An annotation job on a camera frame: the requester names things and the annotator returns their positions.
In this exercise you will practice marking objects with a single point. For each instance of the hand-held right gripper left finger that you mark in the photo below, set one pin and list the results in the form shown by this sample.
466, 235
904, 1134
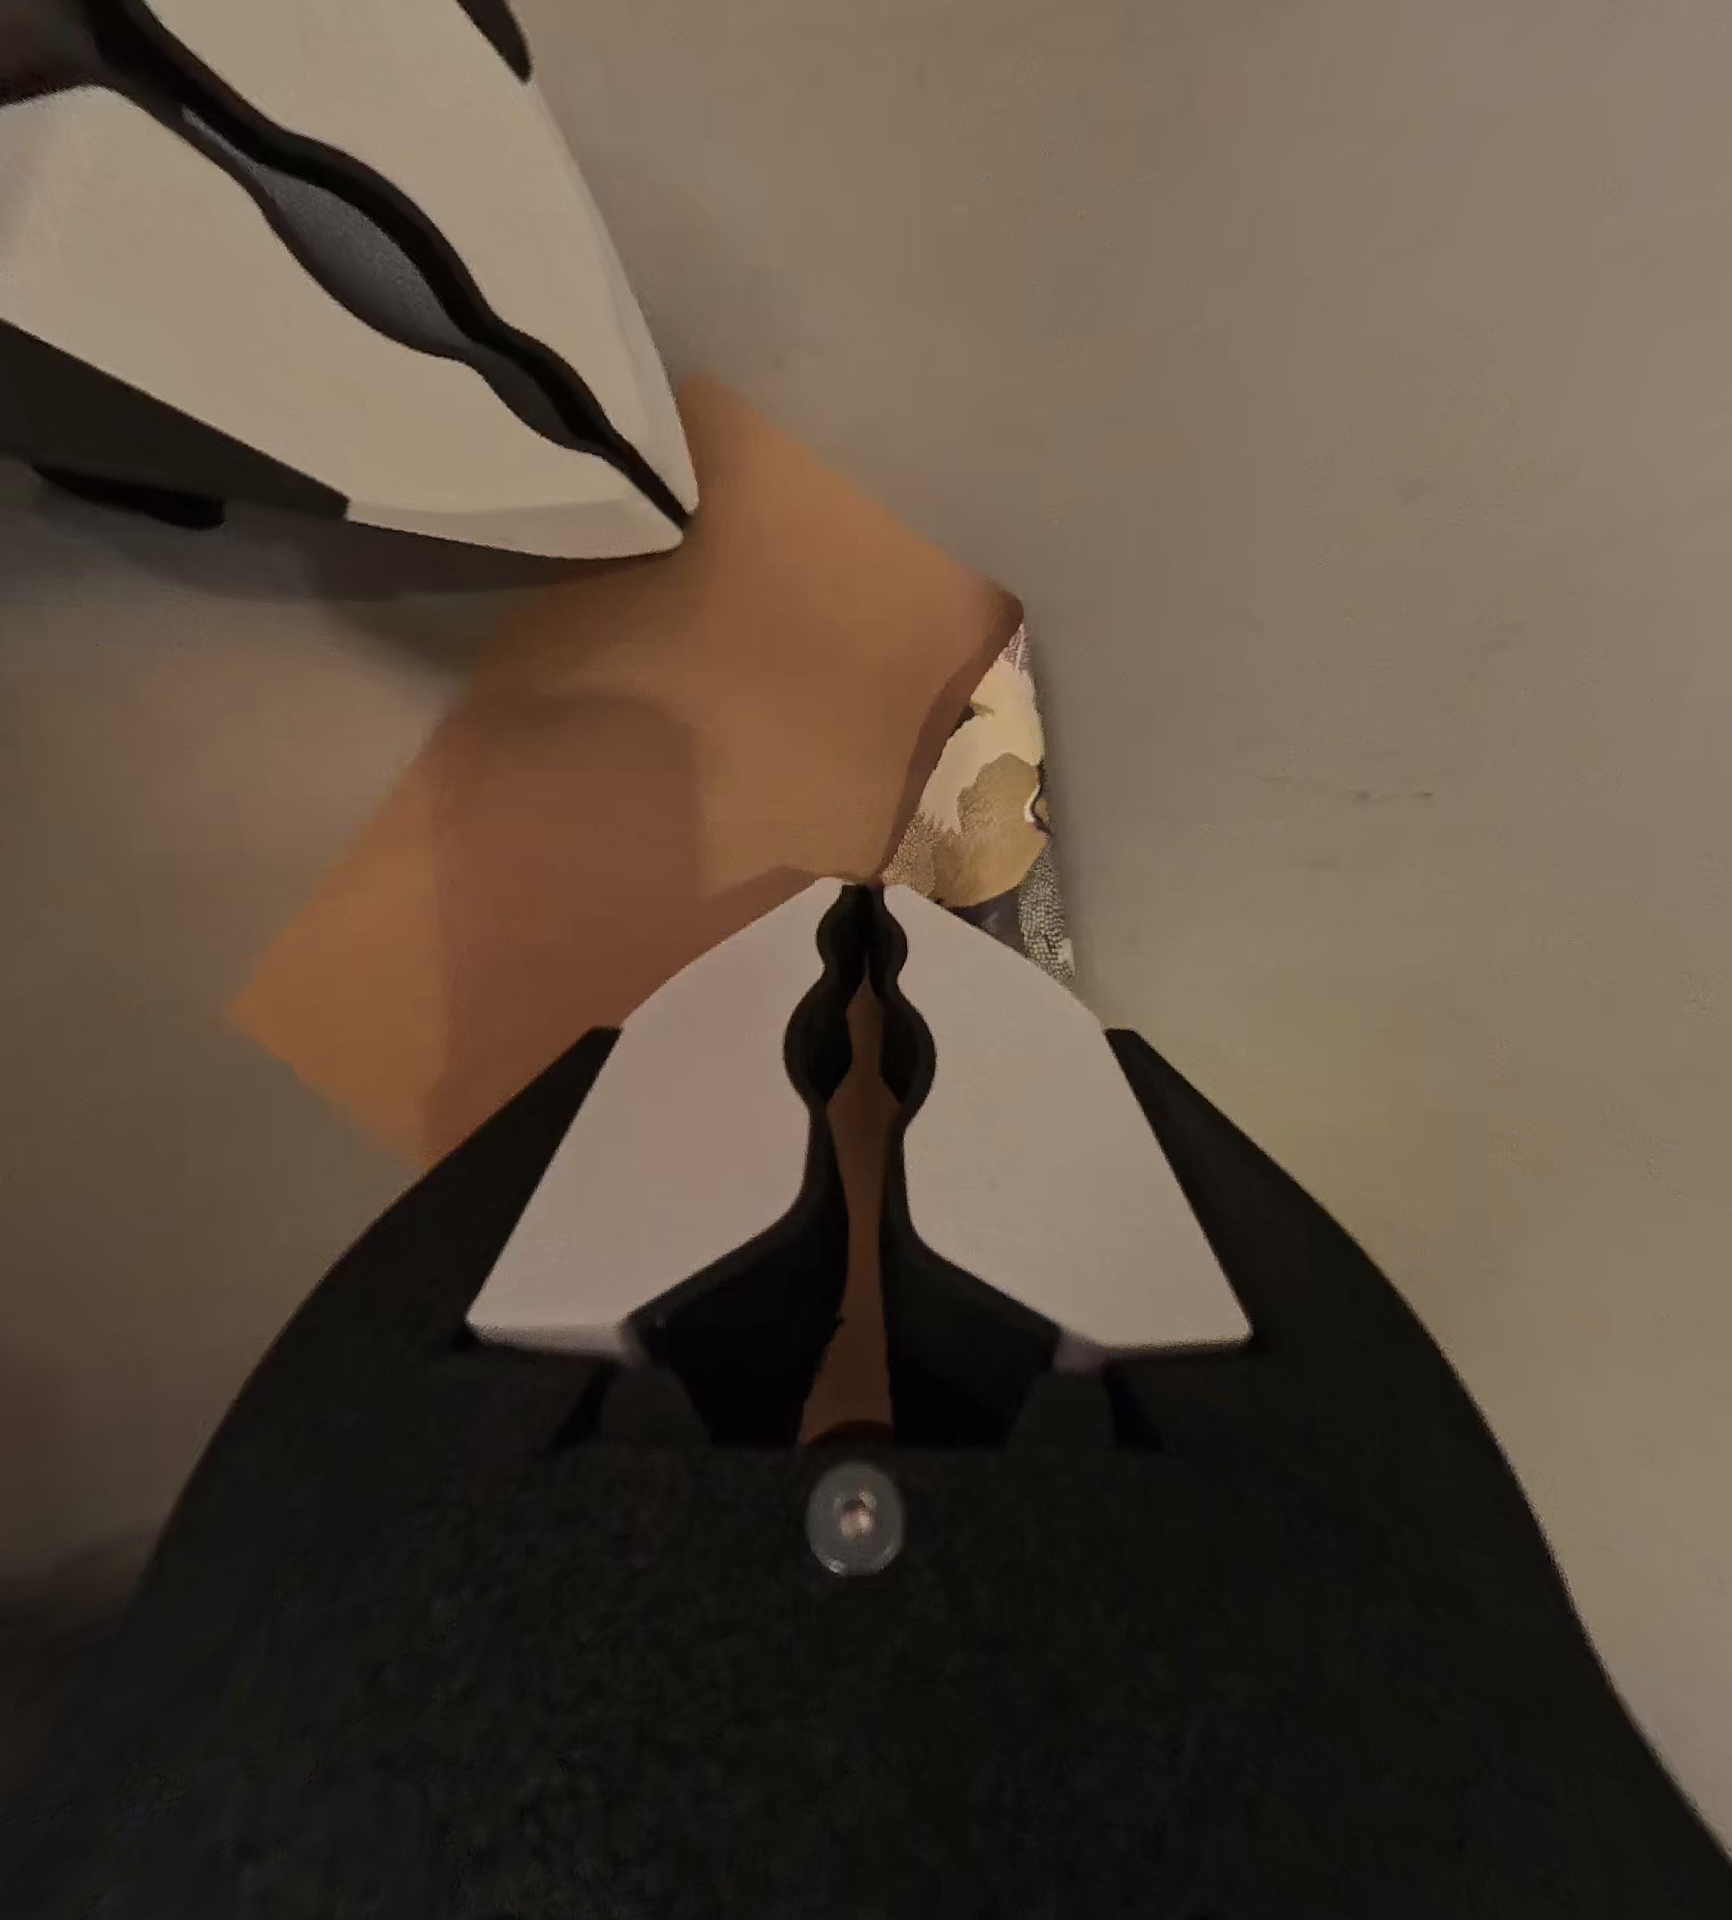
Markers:
656, 1171

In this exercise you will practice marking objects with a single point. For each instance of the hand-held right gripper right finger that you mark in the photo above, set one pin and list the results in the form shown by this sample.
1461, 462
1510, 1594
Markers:
1061, 1171

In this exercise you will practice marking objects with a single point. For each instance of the mushroom-patterned tan-backed origami paper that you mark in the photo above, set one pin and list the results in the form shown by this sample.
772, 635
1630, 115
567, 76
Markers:
627, 750

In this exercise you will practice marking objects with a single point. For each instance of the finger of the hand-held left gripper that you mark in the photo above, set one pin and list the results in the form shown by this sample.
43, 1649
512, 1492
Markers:
130, 255
477, 165

